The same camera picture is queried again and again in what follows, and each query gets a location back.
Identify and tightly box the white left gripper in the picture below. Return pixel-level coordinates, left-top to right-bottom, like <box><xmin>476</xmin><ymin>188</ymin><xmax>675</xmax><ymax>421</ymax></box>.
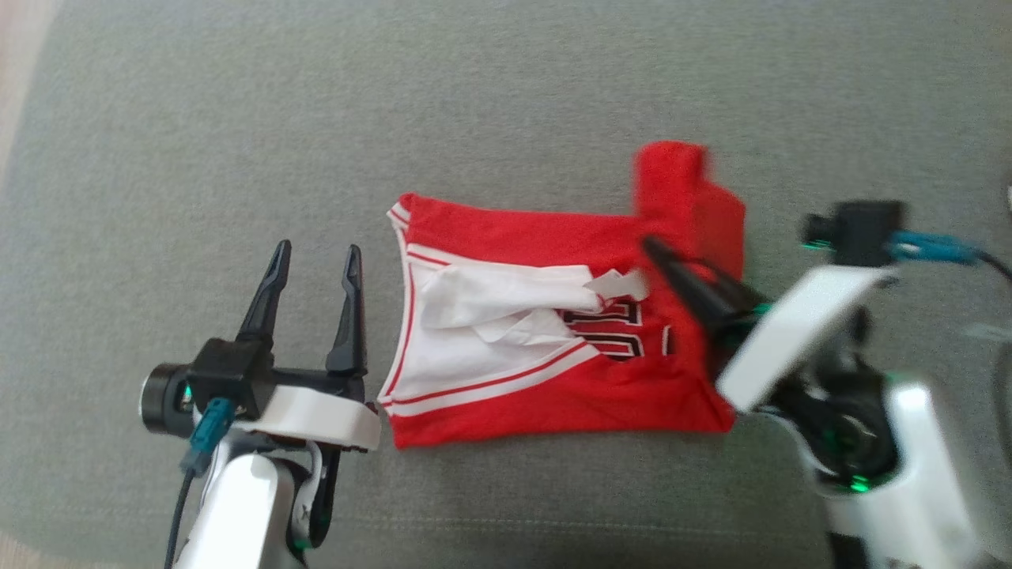
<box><xmin>140</xmin><ymin>239</ymin><xmax>383</xmax><ymax>454</ymax></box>

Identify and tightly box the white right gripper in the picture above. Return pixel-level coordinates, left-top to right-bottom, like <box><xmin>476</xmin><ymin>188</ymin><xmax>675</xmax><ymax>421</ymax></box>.
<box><xmin>641</xmin><ymin>236</ymin><xmax>900</xmax><ymax>495</ymax></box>

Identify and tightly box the red basketball jersey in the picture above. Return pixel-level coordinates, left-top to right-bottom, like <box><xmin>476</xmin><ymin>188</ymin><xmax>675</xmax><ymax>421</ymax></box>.
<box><xmin>377</xmin><ymin>141</ymin><xmax>746</xmax><ymax>450</ymax></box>

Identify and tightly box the large grey sofa chaise cushion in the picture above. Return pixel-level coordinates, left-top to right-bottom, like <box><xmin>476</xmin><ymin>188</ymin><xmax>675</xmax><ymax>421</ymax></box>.
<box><xmin>0</xmin><ymin>0</ymin><xmax>1012</xmax><ymax>569</ymax></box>

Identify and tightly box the black left cable teal connector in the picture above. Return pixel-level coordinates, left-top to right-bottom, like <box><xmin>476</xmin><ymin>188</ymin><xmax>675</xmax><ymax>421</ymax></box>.
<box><xmin>162</xmin><ymin>398</ymin><xmax>238</xmax><ymax>569</ymax></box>

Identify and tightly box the black cable teal connector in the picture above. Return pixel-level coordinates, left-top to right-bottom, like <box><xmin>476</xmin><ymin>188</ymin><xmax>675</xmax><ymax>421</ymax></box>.
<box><xmin>162</xmin><ymin>398</ymin><xmax>238</xmax><ymax>569</ymax></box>
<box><xmin>887</xmin><ymin>229</ymin><xmax>1012</xmax><ymax>281</ymax></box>

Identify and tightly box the black right cable teal connector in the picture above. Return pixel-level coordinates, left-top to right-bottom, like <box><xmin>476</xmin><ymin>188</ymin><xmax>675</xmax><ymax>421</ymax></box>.
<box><xmin>887</xmin><ymin>229</ymin><xmax>1012</xmax><ymax>281</ymax></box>

